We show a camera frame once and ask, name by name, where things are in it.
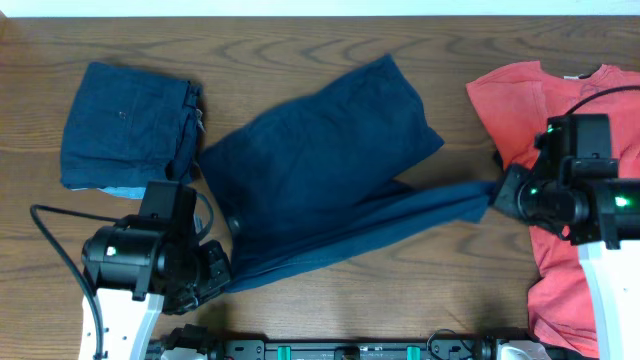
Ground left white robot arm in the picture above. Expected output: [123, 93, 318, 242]
[79, 214, 231, 359]

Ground folded navy blue shorts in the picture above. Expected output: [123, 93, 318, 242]
[60, 62, 202, 199]

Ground navy blue shorts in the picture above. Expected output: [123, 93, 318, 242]
[60, 62, 202, 199]
[199, 56, 494, 293]

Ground red t-shirt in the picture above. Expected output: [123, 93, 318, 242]
[466, 61, 639, 358]

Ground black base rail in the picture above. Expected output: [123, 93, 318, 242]
[144, 324, 551, 360]

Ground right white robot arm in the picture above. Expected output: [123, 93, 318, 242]
[492, 153, 639, 359]

